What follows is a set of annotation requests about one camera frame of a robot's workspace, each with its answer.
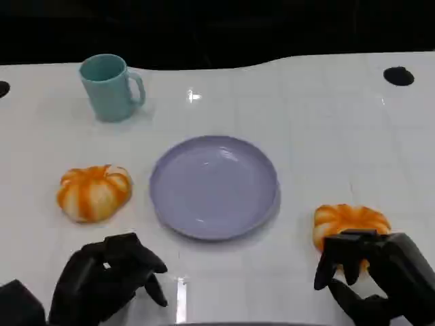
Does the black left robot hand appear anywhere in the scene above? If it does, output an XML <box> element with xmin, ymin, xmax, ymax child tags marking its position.
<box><xmin>48</xmin><ymin>232</ymin><xmax>169</xmax><ymax>325</ymax></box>

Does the orange white toy bread roll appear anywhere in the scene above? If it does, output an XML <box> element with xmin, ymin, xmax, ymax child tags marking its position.
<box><xmin>312</xmin><ymin>203</ymin><xmax>392</xmax><ymax>274</ymax></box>
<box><xmin>56</xmin><ymin>164</ymin><xmax>133</xmax><ymax>224</ymax></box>

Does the lilac plate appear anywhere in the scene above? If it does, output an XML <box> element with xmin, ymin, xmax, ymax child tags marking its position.
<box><xmin>149</xmin><ymin>134</ymin><xmax>281</xmax><ymax>242</ymax></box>

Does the pale green mug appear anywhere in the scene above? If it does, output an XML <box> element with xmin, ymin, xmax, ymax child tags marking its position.
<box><xmin>79</xmin><ymin>53</ymin><xmax>147</xmax><ymax>123</ymax></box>

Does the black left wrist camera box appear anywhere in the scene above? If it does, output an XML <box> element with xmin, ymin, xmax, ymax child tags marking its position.
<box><xmin>0</xmin><ymin>278</ymin><xmax>47</xmax><ymax>326</ymax></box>

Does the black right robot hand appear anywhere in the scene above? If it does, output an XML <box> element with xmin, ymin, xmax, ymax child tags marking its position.
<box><xmin>313</xmin><ymin>229</ymin><xmax>435</xmax><ymax>326</ymax></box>

